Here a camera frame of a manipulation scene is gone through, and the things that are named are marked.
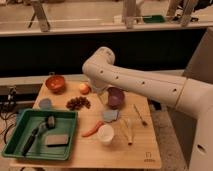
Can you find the white cup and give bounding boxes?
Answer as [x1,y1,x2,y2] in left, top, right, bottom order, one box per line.
[97,124,114,145]

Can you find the orange carrot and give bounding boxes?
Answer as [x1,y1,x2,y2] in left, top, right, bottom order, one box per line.
[81,121,104,137]

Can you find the purple bowl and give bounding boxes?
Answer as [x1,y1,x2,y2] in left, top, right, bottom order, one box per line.
[107,87,125,108]

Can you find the dark grape bunch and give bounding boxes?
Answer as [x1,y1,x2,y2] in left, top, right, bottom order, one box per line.
[66,96,91,110]

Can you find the orange fruit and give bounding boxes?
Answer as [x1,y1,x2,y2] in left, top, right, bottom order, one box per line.
[79,83,90,95]

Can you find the grey-blue round lid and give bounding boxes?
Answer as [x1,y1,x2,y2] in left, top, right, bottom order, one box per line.
[39,98,52,109]

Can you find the black cables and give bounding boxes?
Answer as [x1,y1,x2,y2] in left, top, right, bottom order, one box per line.
[0,85,18,145]

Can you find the green plastic tray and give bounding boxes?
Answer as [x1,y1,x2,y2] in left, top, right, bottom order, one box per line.
[2,109,78,161]

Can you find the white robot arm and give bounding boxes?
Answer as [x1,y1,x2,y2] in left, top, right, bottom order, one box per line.
[82,47,213,171]

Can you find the wooden board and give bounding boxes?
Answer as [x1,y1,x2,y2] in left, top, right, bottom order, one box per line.
[9,81,163,170]

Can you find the grey-blue cloth piece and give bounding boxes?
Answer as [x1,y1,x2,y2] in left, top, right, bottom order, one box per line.
[102,110,119,123]

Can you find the metal spoon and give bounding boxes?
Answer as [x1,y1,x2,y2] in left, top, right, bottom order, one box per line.
[133,104,148,127]

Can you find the orange bowl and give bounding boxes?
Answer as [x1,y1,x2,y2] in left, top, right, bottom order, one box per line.
[45,75,65,93]

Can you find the black handled brush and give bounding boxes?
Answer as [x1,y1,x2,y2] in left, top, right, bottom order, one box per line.
[21,116,55,156]

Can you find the grey sponge block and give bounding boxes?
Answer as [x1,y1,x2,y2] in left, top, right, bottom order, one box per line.
[45,134,69,147]

